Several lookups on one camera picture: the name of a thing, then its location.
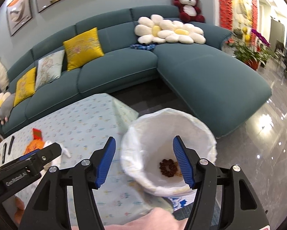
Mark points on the floral light blue tablecloth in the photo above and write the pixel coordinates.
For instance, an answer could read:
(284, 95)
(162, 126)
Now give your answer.
(82, 128)

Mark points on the dark trash in bag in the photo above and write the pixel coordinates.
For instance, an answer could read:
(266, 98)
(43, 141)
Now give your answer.
(169, 168)

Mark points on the small yellow embroidered cushion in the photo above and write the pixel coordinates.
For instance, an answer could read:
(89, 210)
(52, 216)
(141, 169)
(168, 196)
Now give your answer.
(25, 86)

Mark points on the light grey embroidered cushion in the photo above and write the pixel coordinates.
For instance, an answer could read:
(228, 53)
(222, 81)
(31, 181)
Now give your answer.
(49, 68)

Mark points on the red paper box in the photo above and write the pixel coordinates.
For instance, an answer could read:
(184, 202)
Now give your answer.
(37, 134)

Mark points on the large yellow embroidered cushion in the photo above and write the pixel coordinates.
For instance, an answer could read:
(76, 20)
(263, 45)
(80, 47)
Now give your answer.
(82, 49)

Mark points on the white daisy pillow right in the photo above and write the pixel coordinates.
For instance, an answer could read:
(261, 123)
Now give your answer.
(179, 32)

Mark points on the black remote control long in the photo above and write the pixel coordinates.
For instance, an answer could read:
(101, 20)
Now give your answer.
(10, 145)

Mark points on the framed abstract wall picture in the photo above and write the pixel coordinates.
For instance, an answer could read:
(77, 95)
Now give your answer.
(18, 14)

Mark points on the white daisy pillow left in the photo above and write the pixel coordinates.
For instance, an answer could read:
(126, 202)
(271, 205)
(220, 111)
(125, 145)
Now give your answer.
(154, 29)

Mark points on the white trash bag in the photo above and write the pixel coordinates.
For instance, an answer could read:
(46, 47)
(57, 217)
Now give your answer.
(149, 140)

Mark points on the orange bag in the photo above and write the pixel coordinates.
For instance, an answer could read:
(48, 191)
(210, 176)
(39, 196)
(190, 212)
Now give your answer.
(36, 144)

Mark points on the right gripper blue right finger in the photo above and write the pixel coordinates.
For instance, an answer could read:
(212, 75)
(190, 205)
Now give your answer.
(183, 160)

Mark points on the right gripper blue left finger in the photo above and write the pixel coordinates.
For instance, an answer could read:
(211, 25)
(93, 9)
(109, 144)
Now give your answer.
(104, 158)

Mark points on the grey plush mouse toy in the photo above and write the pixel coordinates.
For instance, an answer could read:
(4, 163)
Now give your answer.
(6, 108)

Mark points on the red and white plush bear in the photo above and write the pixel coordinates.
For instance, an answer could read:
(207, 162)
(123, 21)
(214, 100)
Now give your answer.
(189, 11)

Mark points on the black remote control buttons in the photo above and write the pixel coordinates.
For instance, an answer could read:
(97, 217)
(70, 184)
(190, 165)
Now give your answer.
(4, 153)

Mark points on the teal sectional sofa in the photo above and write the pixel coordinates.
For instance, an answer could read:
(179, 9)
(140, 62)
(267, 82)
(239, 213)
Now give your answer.
(218, 89)

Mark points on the blue patterned cloth on sofa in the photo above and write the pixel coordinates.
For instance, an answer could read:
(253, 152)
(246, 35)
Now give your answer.
(148, 47)

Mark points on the white daisy pillow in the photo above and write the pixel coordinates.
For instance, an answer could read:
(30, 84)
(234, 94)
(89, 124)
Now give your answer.
(179, 32)
(154, 29)

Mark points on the potted plant with flowers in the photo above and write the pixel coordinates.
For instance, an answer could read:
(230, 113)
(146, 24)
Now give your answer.
(250, 47)

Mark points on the person's bare hand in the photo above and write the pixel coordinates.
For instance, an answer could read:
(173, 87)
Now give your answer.
(158, 218)

